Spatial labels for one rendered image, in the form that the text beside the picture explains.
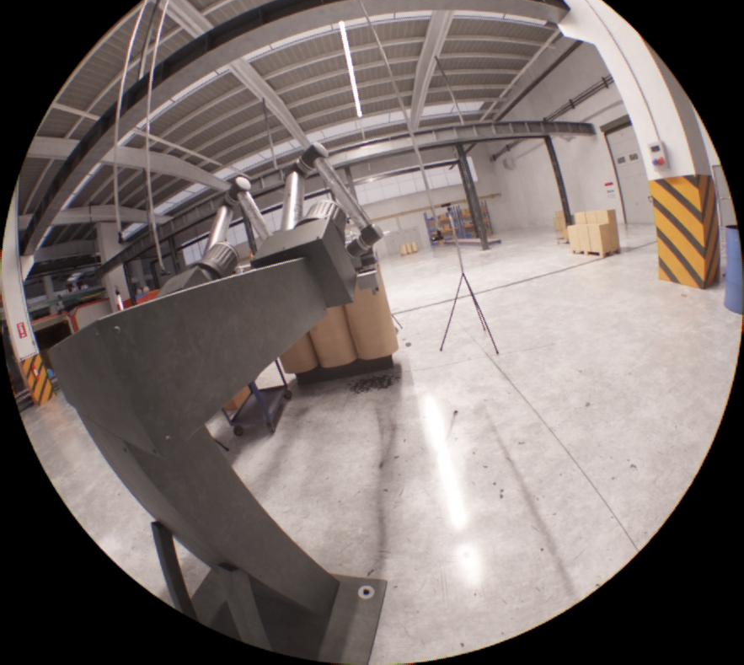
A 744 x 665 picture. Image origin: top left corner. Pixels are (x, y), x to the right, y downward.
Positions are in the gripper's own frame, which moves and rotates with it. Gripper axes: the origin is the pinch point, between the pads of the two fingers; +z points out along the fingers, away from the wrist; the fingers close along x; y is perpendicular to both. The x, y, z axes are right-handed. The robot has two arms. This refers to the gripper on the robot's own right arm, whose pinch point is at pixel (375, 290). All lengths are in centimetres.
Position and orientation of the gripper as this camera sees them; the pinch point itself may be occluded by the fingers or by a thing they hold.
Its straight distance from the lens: 197.7
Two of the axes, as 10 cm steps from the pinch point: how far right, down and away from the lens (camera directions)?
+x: 1.8, -2.2, 9.6
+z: 2.5, 9.5, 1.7
